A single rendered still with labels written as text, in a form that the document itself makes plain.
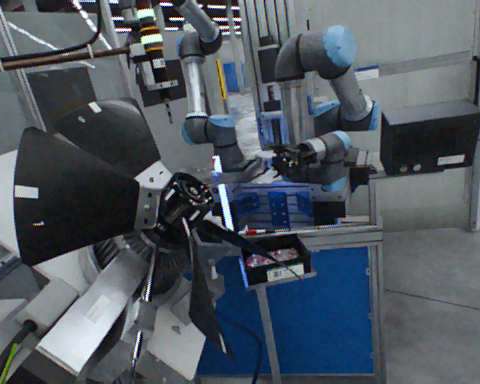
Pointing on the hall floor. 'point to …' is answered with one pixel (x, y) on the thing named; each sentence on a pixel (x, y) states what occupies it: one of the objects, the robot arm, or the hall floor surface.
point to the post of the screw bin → (268, 334)
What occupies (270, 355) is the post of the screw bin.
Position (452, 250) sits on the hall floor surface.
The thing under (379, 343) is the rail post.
